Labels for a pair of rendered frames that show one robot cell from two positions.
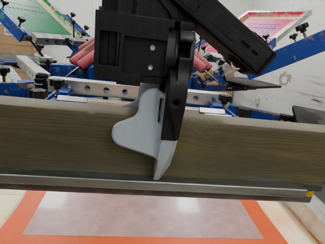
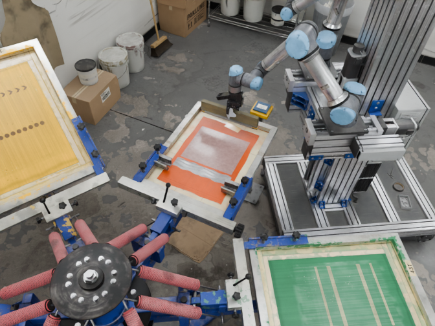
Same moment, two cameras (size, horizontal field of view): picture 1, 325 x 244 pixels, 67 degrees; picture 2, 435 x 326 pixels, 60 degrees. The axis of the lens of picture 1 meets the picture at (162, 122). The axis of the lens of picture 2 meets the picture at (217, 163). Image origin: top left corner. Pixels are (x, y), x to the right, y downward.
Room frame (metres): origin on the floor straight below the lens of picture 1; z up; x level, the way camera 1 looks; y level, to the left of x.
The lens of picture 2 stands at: (1.81, 0.85, 2.66)
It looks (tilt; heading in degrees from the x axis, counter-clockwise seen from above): 49 degrees down; 211
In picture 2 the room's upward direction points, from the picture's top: 3 degrees clockwise
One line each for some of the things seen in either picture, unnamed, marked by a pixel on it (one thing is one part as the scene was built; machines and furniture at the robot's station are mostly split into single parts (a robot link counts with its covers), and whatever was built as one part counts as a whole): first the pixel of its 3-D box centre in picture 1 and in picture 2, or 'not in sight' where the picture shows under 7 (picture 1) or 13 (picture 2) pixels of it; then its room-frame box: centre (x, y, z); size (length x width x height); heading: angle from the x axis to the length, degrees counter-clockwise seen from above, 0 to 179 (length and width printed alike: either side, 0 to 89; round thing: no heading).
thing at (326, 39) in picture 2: not in sight; (324, 44); (-0.33, 0.31, 1.42); 0.13 x 0.12 x 0.14; 11
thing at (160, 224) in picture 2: not in sight; (164, 220); (1.05, 0.10, 1.02); 0.17 x 0.06 x 0.05; 8
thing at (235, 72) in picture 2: not in sight; (235, 76); (0.24, 0.02, 1.39); 0.09 x 0.08 x 0.11; 94
